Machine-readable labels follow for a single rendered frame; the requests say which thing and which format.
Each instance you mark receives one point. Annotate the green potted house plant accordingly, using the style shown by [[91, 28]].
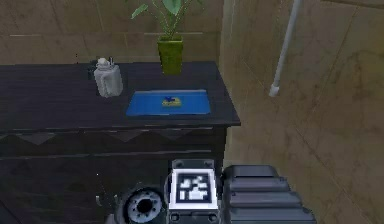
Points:
[[170, 53]]

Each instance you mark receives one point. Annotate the blue paper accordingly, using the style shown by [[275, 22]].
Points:
[[150, 103]]

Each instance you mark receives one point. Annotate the black chest of drawers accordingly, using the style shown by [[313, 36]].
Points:
[[66, 133]]

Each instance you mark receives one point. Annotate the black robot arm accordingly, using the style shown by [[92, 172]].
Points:
[[256, 196]]

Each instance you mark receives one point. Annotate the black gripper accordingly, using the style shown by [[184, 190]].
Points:
[[144, 206]]

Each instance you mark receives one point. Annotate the white pole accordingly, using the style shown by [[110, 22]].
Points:
[[286, 46]]

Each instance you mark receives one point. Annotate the grey white bottle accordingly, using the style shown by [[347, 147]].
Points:
[[108, 80]]

